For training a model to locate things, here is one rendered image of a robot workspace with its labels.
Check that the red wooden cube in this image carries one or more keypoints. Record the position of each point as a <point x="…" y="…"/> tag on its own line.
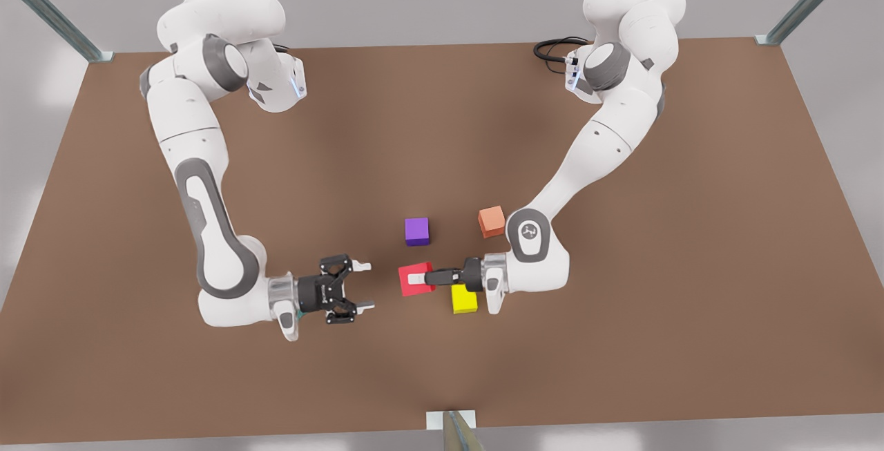
<point x="413" y="288"/>

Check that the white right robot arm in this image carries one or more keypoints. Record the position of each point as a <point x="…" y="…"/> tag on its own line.
<point x="200" y="181"/>

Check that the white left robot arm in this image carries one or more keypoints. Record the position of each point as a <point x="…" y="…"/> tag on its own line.
<point x="594" y="154"/>

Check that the yellow wooden cube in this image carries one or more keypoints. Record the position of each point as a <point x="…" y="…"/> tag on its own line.
<point x="464" y="300"/>

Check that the purple wooden cube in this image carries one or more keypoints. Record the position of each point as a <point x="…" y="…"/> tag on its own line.
<point x="416" y="231"/>

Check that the orange wooden cube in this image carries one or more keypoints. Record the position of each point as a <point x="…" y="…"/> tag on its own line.
<point x="491" y="222"/>

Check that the silver frame post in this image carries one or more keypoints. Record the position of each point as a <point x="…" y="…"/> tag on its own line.
<point x="48" y="12"/>
<point x="808" y="2"/>
<point x="456" y="430"/>

